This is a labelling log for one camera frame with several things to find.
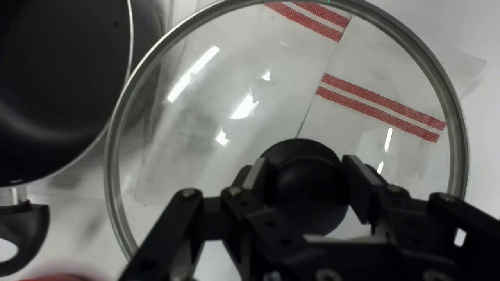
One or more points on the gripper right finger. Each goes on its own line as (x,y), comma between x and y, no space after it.
(449,222)

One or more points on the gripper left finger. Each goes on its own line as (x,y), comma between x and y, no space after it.
(175,230)

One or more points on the glass lid with black knob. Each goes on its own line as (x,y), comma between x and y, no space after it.
(308,183)

